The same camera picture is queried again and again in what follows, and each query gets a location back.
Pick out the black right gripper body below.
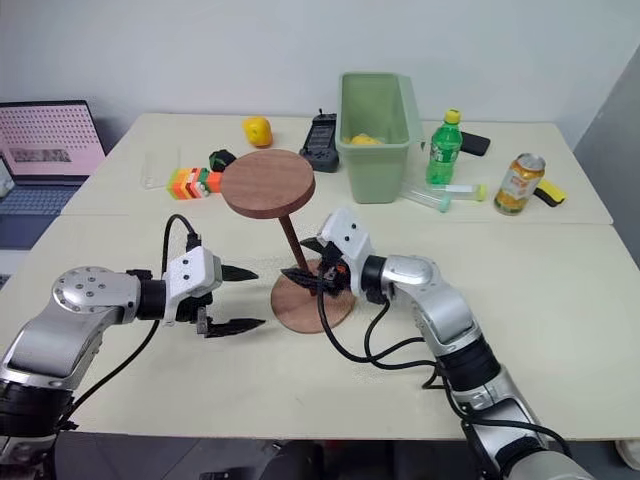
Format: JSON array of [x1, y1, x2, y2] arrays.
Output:
[[313, 243, 353, 297]]

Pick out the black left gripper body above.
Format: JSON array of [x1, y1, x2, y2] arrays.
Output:
[[174, 292, 215, 339]]

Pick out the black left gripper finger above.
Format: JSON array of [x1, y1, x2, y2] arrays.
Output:
[[220, 264, 261, 286], [201, 317, 268, 342]]

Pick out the wooden pole with round disc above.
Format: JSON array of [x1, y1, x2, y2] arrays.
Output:
[[220, 151, 322, 300]]

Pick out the round wooden base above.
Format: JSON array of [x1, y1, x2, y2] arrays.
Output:
[[270, 258, 358, 335]]

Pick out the clear acrylic stand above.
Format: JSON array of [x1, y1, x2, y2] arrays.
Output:
[[141, 146, 184, 192]]

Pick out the white round object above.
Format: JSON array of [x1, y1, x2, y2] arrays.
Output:
[[614, 433, 640, 472]]

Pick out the green plastic bin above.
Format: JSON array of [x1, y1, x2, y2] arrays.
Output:
[[335, 72, 427, 205]]

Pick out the colourful stacked blocks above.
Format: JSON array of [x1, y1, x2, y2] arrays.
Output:
[[165, 166, 224, 203]]

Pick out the black handheld device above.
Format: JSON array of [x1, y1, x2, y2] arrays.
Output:
[[298, 106, 342, 174]]

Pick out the black and green small object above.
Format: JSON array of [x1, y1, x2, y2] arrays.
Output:
[[207, 148, 238, 174]]

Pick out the clear tube with green cap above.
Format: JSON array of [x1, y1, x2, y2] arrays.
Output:
[[399, 179, 452, 214], [428, 182, 489, 203]]

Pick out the yellow rounded toy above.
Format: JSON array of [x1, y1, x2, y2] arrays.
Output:
[[242, 116, 275, 149]]

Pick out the green soda bottle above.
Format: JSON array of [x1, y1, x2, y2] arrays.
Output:
[[425, 108, 464, 187]]

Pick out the black phone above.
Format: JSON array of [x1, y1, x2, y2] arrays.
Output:
[[460, 130, 492, 158]]

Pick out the orange drink can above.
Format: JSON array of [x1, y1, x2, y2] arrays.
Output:
[[493, 152, 548, 218]]

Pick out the open laptop computer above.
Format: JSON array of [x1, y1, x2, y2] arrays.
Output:
[[0, 100, 108, 251]]

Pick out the yellow and black tool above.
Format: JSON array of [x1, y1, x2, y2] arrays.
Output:
[[534, 177, 569, 208]]

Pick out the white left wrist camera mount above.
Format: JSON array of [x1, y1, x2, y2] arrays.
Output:
[[162, 245, 224, 324]]

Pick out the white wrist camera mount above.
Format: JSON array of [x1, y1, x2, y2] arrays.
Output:
[[317, 207, 377, 302], [162, 245, 224, 324]]

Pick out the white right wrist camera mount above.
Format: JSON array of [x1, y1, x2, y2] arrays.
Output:
[[317, 207, 377, 302]]

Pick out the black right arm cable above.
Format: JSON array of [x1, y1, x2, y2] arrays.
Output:
[[315, 285, 474, 417]]

